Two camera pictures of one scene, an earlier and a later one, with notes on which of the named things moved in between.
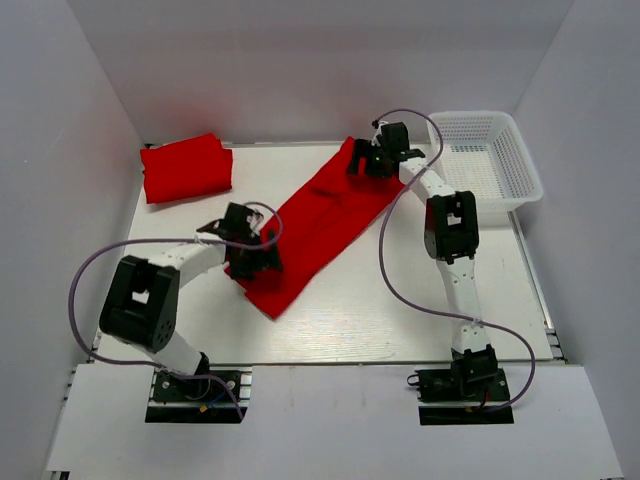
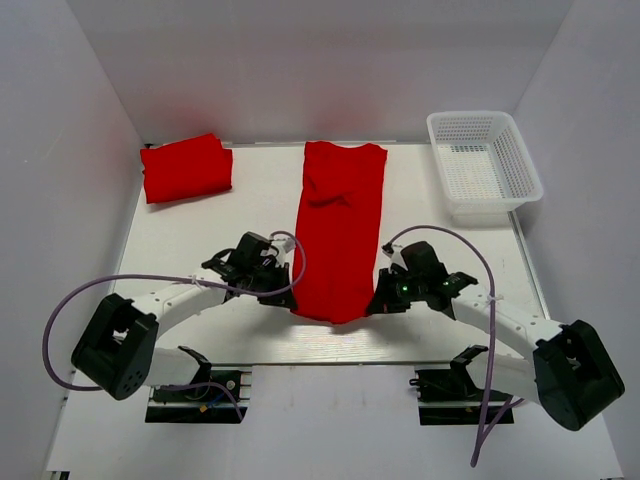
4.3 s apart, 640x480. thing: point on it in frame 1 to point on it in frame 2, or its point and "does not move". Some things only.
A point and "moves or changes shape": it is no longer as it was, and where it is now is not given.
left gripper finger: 270,258 to 280,281
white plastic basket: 485,155 does not move
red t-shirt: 318,232 moves or changes shape
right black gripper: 361,160 to 388,293
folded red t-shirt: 193,166 does not move
